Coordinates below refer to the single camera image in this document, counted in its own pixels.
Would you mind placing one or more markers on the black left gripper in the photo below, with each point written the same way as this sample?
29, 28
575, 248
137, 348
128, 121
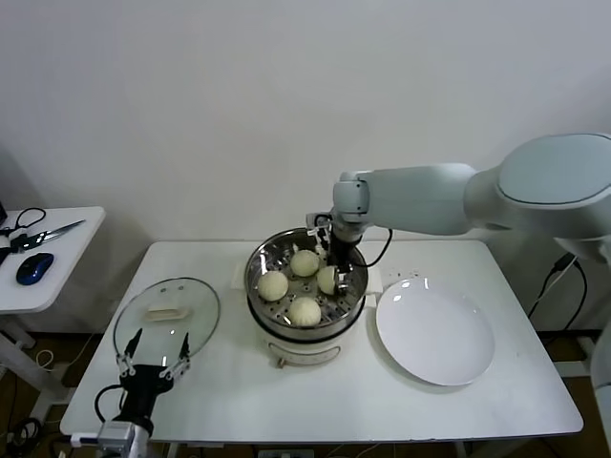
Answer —
143, 389

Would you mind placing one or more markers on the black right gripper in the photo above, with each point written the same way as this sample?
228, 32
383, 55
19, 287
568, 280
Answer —
343, 248

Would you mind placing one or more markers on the white steamed baozi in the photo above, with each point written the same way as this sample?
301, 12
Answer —
304, 311
305, 263
327, 280
273, 285

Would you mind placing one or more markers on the round glass lid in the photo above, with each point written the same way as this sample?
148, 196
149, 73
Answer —
191, 305

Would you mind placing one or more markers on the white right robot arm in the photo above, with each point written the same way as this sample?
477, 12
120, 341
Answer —
420, 195

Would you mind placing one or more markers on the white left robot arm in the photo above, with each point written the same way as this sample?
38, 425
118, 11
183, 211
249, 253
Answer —
136, 441

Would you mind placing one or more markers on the steel steamer basket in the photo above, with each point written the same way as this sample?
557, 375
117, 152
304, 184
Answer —
267, 257

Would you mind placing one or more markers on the white electric cooker pot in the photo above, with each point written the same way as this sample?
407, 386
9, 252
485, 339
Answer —
305, 350

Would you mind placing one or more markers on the large white plate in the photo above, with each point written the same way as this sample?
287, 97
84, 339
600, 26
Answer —
429, 329

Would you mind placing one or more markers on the small white side table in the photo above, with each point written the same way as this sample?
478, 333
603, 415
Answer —
71, 267

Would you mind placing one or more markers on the blue computer mouse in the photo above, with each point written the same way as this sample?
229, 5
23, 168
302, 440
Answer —
34, 268

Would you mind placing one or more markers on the white power strip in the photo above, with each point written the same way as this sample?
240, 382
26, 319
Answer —
286, 453

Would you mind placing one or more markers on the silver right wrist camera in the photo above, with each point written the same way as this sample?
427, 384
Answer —
319, 223

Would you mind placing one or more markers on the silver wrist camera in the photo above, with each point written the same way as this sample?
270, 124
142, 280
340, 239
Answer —
85, 439
319, 223

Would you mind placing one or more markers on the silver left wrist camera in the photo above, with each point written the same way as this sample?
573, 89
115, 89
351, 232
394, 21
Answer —
85, 439

